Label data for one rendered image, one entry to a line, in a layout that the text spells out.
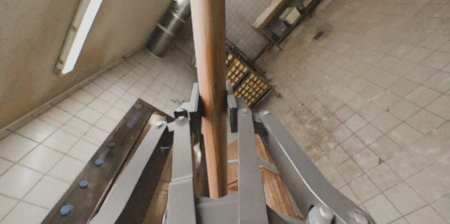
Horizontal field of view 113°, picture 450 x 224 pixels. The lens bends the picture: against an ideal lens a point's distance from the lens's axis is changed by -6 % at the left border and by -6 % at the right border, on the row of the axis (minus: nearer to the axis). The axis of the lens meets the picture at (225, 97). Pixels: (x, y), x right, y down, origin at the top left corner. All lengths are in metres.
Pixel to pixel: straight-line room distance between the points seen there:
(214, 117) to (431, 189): 1.99
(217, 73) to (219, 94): 0.02
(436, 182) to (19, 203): 2.70
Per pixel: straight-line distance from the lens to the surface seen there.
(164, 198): 1.55
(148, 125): 1.92
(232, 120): 0.15
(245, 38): 5.29
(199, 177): 1.86
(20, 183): 1.42
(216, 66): 0.16
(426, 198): 2.07
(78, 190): 1.43
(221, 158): 0.23
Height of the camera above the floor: 2.00
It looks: 21 degrees down
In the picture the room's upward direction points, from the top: 54 degrees counter-clockwise
